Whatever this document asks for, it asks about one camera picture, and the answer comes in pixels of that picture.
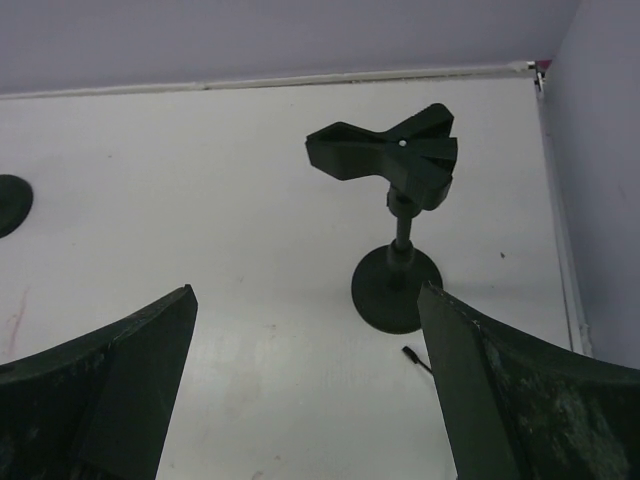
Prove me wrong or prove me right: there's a black mic stand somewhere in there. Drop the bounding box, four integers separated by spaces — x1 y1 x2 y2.
305 103 458 335
0 174 34 238

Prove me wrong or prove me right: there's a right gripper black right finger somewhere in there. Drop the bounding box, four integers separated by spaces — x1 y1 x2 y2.
418 285 639 479

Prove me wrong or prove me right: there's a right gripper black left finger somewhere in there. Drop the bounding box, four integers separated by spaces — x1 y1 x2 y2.
1 285 198 479

